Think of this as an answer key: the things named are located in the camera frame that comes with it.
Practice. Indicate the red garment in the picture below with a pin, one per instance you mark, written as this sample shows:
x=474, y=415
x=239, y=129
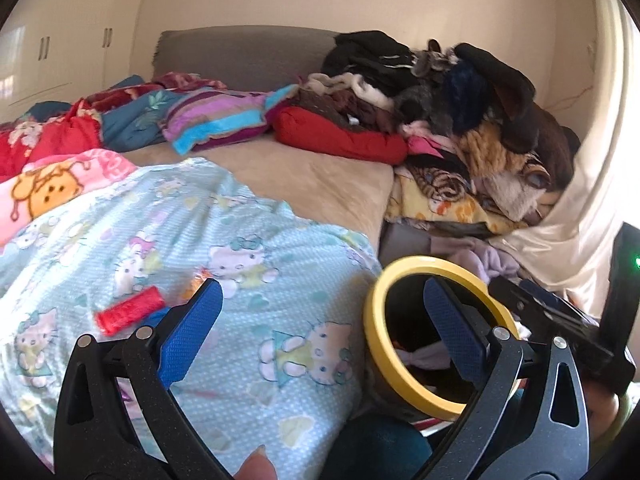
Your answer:
x=340, y=137

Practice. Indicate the person's left hand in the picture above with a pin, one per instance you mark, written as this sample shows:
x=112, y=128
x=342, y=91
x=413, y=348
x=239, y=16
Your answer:
x=257, y=465

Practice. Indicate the lavender cloth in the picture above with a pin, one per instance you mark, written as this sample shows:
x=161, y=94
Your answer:
x=490, y=262

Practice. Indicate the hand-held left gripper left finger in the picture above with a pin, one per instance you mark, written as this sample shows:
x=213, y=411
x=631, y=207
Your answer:
x=192, y=330

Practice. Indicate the dark brown plush coat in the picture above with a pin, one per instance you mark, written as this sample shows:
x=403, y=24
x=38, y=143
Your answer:
x=540, y=125

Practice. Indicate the light blue cat-print blanket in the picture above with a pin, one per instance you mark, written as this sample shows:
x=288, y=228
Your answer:
x=250, y=220

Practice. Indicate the orange fleece garment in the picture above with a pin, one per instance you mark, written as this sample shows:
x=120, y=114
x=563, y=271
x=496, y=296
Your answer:
x=480, y=150

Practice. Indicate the white knit garment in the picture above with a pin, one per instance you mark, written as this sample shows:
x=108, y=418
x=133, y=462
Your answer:
x=325, y=81

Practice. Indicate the white wardrobe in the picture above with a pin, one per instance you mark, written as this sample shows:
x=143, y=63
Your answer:
x=65, y=35

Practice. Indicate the beige bed sheet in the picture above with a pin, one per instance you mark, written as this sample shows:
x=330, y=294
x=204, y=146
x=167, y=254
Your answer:
x=320, y=185

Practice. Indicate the dark blue garment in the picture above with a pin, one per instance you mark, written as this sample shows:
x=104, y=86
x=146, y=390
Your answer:
x=465, y=90

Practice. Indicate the tiger-print cloth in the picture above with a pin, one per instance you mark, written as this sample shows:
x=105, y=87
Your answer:
x=445, y=185

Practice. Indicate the cream curtain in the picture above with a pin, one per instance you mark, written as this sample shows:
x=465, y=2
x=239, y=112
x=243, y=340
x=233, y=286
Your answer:
x=590, y=200

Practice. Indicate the blue leaf-print quilt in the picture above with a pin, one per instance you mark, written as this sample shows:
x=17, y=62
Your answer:
x=135, y=120

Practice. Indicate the pink cloth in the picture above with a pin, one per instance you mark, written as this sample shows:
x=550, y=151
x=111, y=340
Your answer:
x=422, y=146

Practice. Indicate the yellow-rimmed waste bin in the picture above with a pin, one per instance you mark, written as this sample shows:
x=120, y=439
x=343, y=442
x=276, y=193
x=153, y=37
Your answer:
x=375, y=310

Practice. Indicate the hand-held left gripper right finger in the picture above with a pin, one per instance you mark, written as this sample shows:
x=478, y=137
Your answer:
x=455, y=330

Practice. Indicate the grey fur garment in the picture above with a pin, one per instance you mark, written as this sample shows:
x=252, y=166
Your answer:
x=425, y=105

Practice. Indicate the brown dotted garment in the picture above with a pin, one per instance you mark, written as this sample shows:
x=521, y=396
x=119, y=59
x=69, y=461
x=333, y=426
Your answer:
x=340, y=102

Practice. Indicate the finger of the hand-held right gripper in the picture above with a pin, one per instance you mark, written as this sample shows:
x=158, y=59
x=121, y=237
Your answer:
x=545, y=305

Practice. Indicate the yellow cartoon blanket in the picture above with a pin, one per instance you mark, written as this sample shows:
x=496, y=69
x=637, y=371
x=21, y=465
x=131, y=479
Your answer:
x=450, y=210

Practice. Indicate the grey bed headboard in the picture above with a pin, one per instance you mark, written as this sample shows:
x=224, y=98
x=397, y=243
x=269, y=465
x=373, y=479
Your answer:
x=240, y=55

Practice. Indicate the red ribbed cylinder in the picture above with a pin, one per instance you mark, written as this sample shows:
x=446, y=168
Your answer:
x=130, y=310

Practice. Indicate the dark red floral blanket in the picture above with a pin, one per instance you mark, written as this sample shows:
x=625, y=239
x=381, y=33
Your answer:
x=185, y=81

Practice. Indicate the black jacket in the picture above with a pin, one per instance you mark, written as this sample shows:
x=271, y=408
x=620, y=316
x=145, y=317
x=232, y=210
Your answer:
x=365, y=55

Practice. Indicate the person's teal trouser leg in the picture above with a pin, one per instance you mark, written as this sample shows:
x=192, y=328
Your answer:
x=380, y=452

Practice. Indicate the red floral quilt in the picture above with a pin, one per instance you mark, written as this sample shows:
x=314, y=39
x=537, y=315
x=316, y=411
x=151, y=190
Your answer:
x=75, y=135

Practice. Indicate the pink bear-print blanket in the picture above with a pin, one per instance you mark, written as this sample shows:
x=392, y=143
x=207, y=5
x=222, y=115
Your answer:
x=75, y=180

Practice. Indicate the striped purple pillow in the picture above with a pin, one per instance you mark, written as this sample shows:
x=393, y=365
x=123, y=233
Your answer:
x=215, y=115

